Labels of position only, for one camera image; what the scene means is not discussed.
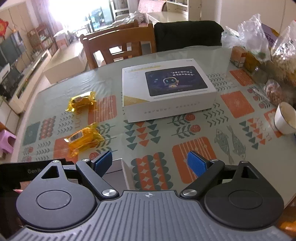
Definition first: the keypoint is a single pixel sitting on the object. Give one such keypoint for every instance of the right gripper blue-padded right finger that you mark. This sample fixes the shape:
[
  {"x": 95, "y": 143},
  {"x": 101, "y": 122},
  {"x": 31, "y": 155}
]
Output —
[{"x": 207, "y": 172}]

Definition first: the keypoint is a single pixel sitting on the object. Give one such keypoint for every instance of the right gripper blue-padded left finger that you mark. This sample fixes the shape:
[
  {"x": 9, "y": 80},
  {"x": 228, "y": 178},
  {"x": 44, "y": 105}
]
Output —
[{"x": 92, "y": 171}]

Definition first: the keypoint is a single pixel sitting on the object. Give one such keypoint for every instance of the yellow snack pack with barcode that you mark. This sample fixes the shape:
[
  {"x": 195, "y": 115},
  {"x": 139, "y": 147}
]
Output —
[{"x": 87, "y": 137}]

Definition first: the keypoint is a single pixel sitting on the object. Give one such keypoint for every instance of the white tablet product box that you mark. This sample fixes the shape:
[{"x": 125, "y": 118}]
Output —
[{"x": 164, "y": 89}]

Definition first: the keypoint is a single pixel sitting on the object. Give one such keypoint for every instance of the white open storage box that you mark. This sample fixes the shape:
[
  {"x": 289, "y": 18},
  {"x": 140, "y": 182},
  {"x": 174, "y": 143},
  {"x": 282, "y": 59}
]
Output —
[{"x": 119, "y": 176}]

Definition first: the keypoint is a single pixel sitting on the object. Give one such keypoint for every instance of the purple plastic stool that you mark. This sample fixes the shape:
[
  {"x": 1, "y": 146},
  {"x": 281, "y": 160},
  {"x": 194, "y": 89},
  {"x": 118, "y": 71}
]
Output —
[{"x": 7, "y": 143}]

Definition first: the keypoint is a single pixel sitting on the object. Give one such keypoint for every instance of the white ceramic bowl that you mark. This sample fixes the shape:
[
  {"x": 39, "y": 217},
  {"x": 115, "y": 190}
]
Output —
[{"x": 284, "y": 119}]

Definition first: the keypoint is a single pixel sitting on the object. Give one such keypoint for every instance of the white tv cabinet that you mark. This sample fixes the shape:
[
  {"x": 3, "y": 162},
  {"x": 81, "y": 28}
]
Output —
[{"x": 27, "y": 84}]

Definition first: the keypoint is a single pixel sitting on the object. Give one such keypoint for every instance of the bag of nuts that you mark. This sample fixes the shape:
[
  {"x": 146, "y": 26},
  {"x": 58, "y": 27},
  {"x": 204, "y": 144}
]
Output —
[{"x": 273, "y": 92}]

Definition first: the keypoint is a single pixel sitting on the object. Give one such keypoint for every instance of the white coffee table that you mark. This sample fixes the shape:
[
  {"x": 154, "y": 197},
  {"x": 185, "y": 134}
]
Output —
[{"x": 66, "y": 63}]

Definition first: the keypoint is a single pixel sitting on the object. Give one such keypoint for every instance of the small brown snack box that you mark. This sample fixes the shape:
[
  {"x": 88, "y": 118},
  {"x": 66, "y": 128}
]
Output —
[{"x": 238, "y": 56}]

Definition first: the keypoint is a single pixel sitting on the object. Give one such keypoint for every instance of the wooden dining chair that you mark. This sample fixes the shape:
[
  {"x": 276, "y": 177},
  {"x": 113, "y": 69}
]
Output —
[{"x": 120, "y": 42}]

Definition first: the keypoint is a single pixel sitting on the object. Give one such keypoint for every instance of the clear plastic bag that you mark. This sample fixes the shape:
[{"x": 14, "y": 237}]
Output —
[{"x": 250, "y": 36}]

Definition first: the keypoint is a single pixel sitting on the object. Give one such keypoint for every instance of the black television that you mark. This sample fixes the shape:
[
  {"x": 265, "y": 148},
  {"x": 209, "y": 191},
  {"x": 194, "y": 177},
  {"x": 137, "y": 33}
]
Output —
[{"x": 11, "y": 49}]

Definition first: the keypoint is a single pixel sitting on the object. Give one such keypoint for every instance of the red chinese knot decoration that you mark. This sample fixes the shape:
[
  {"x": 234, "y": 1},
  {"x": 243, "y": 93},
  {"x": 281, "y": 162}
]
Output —
[{"x": 3, "y": 27}]

